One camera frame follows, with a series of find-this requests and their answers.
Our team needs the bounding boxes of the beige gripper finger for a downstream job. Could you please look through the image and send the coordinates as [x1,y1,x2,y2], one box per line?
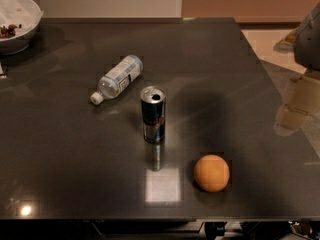
[275,70,320,131]

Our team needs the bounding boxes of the Red Bull can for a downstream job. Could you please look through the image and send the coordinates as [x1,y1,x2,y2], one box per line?
[140,86,166,143]

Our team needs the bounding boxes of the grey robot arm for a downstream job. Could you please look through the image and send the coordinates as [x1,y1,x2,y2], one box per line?
[274,3,320,136]

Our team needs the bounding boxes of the orange fruit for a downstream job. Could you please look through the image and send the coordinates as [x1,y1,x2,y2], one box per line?
[193,155,230,192]

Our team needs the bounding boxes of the clear plastic water bottle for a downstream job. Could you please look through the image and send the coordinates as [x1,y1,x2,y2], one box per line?
[90,55,143,105]

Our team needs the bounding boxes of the white bowl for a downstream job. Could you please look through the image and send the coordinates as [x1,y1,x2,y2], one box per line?
[0,0,43,55]

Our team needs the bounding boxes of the red snack pieces in bowl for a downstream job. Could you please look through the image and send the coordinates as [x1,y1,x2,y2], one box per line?
[0,24,22,39]

